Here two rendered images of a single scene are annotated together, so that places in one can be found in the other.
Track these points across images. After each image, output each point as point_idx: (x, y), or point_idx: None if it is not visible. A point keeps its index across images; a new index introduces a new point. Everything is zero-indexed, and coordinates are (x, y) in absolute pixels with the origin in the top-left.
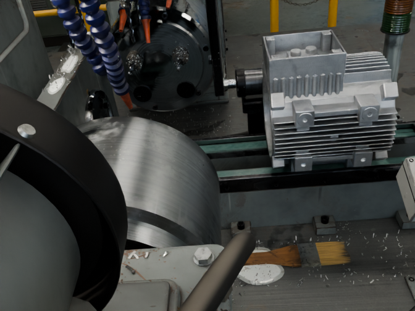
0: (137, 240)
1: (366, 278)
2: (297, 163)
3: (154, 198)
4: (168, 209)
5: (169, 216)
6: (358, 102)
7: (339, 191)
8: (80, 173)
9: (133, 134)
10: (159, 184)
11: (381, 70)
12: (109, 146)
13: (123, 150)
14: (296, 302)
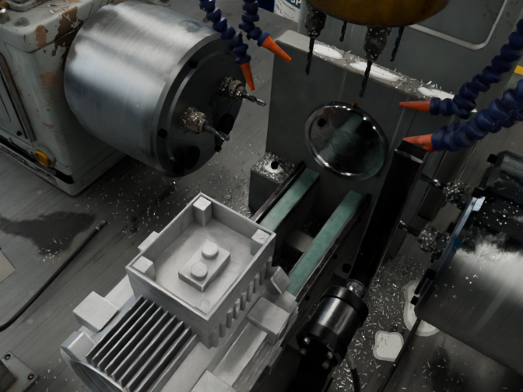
0: (81, 27)
1: None
2: None
3: (98, 38)
4: (89, 47)
5: (83, 45)
6: (102, 297)
7: None
8: None
9: (164, 43)
10: (108, 45)
11: (97, 343)
12: (159, 28)
13: (149, 33)
14: (111, 277)
